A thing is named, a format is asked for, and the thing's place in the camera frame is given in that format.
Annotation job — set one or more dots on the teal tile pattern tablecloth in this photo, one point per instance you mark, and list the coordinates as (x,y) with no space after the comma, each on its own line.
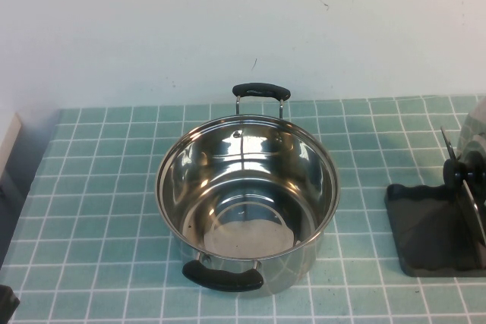
(95,187)

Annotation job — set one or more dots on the stainless steel lid black knob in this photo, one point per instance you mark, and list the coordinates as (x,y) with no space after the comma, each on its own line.
(472,138)

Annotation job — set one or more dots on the beige board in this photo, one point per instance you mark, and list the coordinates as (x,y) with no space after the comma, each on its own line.
(9,138)

